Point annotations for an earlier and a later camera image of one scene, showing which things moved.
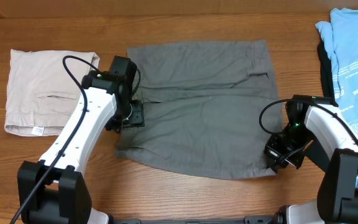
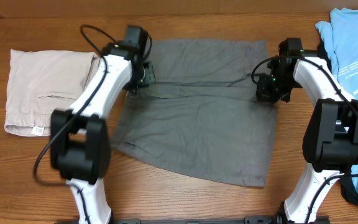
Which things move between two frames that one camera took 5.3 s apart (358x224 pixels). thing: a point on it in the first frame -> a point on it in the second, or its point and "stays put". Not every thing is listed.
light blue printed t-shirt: [350, 37] stays put
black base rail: [248, 219] stays put
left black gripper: [137, 117] -> [132, 85]
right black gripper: [278, 158] -> [264, 94]
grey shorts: [209, 107] stays put
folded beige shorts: [41, 91] stays put
